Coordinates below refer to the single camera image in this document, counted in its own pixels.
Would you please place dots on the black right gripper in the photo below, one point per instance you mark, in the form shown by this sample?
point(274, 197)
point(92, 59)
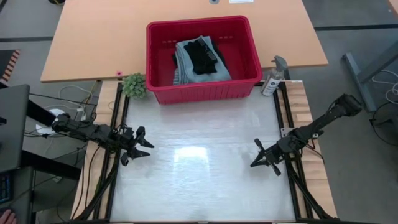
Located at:
point(280, 149)

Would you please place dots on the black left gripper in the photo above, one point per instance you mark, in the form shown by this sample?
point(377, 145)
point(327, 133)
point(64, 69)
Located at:
point(126, 141)

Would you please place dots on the light blue denim shirt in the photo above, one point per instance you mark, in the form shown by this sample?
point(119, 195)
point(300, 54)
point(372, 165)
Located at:
point(202, 76)

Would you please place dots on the black garment with print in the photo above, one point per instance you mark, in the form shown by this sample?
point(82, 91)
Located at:
point(202, 57)

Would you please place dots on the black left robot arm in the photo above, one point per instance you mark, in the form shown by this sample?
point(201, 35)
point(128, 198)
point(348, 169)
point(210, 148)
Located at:
point(81, 130)

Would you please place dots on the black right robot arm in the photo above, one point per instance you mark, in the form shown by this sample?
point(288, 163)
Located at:
point(326, 119)

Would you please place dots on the red plastic laundry bin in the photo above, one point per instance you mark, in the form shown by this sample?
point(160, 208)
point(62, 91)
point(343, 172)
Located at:
point(202, 90)

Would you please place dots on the green potted plant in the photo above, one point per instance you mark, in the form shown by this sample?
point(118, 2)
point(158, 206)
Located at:
point(134, 85)

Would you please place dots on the white spray bottle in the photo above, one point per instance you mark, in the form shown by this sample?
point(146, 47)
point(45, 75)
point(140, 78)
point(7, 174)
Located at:
point(273, 79)

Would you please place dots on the small pink clip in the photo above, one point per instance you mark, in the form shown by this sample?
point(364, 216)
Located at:
point(118, 73)

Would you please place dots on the white round device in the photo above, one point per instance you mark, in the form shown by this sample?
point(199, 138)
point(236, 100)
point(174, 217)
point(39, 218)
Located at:
point(57, 112)

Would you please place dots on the light wooden table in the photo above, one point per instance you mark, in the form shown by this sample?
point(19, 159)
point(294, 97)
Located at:
point(93, 40)

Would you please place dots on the black round floor base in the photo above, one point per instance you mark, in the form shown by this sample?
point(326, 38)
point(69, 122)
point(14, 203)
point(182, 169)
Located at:
point(387, 124)

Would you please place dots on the person's hand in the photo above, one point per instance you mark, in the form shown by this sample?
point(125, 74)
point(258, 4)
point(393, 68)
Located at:
point(7, 217)

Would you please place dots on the white card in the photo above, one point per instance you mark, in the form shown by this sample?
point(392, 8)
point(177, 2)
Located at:
point(241, 1)

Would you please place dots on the dark hazard-edged floor mat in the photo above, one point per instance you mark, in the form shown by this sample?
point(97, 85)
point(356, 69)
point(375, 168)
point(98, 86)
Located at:
point(7, 63)

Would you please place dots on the black aluminium table frame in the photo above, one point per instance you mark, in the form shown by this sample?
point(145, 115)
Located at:
point(312, 201)

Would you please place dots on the grey metal desk frame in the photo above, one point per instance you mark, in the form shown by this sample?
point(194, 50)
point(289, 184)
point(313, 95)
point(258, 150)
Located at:
point(357, 77)

